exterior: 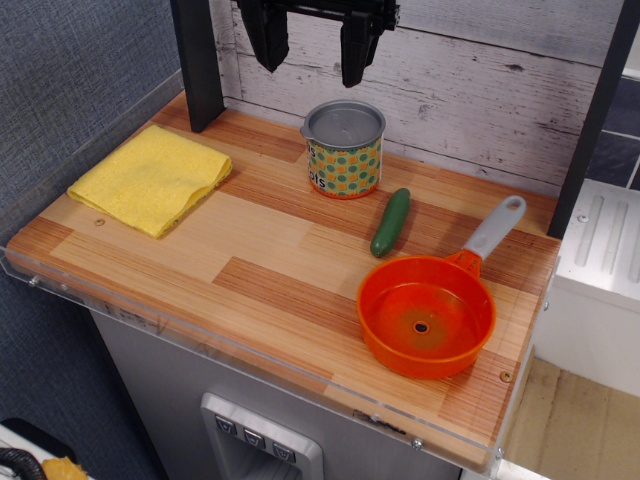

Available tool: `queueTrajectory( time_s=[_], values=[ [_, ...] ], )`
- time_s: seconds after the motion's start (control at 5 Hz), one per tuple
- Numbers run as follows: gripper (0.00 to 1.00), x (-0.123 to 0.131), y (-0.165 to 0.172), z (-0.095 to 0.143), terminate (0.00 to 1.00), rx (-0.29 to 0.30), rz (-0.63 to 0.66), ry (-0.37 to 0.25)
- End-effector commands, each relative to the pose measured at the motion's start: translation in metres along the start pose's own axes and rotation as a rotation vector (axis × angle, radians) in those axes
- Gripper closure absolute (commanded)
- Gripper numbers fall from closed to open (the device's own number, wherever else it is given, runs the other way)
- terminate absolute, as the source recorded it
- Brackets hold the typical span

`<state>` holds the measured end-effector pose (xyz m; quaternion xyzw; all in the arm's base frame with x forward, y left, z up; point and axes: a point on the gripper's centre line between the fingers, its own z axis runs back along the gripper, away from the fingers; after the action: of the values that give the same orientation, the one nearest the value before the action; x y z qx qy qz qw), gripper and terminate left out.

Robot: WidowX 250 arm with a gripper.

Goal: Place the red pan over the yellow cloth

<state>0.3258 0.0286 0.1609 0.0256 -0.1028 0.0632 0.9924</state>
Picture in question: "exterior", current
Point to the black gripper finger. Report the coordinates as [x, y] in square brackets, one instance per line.
[266, 26]
[359, 37]

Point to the white toy sink unit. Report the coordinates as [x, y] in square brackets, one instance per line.
[589, 324]

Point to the black right vertical post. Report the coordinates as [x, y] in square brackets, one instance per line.
[610, 75]

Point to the clear acrylic table guard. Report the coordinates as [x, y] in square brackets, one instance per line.
[299, 326]

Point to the yellow folded cloth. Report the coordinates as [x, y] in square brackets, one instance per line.
[152, 181]

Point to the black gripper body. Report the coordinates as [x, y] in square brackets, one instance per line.
[382, 15]

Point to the black vertical post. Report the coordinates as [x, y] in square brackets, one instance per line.
[610, 75]
[198, 59]

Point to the patterned tin can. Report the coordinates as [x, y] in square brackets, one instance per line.
[344, 141]

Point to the yellow object bottom left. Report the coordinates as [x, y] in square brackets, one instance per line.
[63, 469]

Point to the silver dispenser panel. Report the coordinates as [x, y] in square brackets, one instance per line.
[250, 446]

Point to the red pan with grey handle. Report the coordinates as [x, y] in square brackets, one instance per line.
[429, 317]

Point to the black left vertical post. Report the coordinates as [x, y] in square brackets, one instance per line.
[198, 59]

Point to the green toy cucumber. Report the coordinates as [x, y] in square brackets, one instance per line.
[391, 223]

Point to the grey toy fridge cabinet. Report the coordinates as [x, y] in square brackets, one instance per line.
[166, 379]

